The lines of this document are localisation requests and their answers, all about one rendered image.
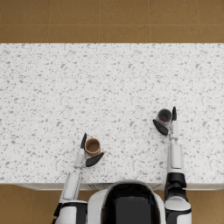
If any brown paper cup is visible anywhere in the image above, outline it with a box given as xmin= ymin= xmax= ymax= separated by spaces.
xmin=84 ymin=137 xmax=102 ymax=158

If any grey cup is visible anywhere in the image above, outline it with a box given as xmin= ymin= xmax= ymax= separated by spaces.
xmin=156 ymin=108 xmax=173 ymax=128

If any dark round robot body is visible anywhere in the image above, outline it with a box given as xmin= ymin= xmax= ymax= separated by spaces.
xmin=87 ymin=179 xmax=167 ymax=224

